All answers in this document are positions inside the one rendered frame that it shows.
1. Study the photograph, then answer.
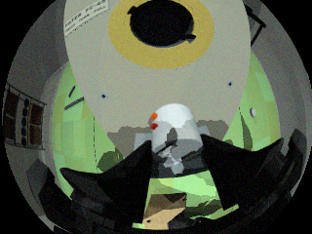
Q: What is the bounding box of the grey flat panel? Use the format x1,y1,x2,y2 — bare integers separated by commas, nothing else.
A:
63,0,251,157

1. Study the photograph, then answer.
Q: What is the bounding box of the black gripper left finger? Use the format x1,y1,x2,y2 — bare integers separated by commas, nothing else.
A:
59,140,152,223

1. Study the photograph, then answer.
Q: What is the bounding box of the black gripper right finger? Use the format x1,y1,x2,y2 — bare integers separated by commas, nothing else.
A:
200,134,285,211

